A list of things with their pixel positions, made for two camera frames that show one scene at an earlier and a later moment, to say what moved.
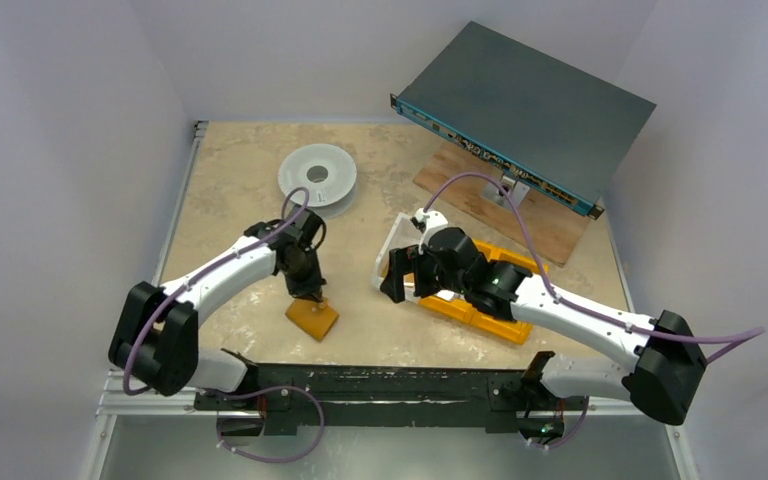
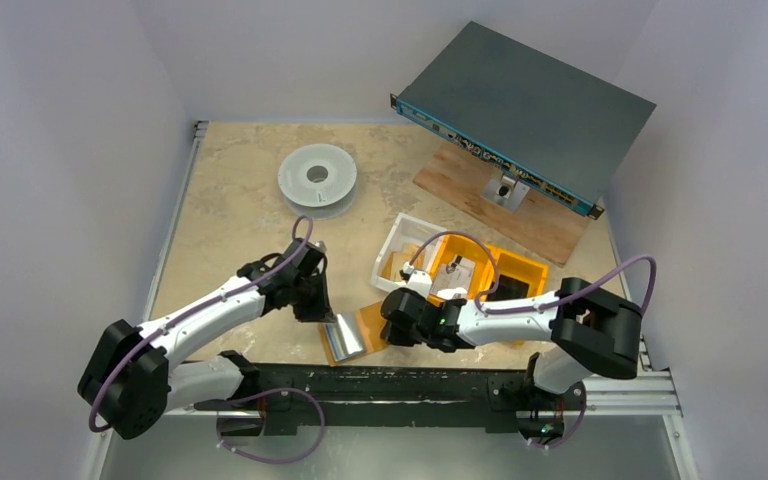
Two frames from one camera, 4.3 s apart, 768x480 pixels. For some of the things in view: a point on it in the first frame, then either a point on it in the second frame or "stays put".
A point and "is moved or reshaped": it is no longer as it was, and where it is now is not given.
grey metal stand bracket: x=514 y=189 stays put
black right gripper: x=407 y=273 -> x=396 y=318
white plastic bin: x=403 y=233 stays put
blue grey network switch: x=556 y=126 stays put
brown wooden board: x=556 y=225 stays put
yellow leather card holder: x=315 y=318 is moved or reshaped
